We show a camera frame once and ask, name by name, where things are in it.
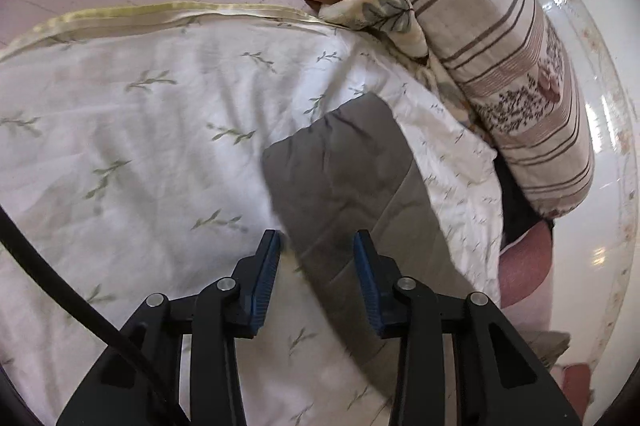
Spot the long pink backrest cushion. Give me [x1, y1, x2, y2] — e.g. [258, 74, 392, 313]
[499, 221, 556, 342]

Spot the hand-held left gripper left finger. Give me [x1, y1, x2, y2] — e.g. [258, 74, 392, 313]
[56, 230, 282, 426]

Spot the striped floral pillow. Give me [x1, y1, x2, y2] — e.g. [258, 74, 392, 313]
[260, 0, 596, 219]

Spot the grey cloth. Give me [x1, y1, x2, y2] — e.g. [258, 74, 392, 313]
[530, 330, 571, 369]

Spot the white leaf-print bed sheet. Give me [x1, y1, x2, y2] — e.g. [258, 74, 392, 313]
[0, 3, 506, 426]

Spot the cream leaf-print blanket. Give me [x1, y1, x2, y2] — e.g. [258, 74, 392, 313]
[319, 0, 481, 127]

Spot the red-brown cushion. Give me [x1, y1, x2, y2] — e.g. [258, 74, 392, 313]
[560, 362, 596, 407]

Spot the grey quilted blanket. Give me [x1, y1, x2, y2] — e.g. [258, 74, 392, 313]
[262, 93, 481, 407]

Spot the black cable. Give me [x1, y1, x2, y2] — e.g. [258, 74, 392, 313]
[0, 208, 188, 426]

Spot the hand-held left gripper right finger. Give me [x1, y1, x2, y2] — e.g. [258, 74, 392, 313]
[352, 230, 583, 426]

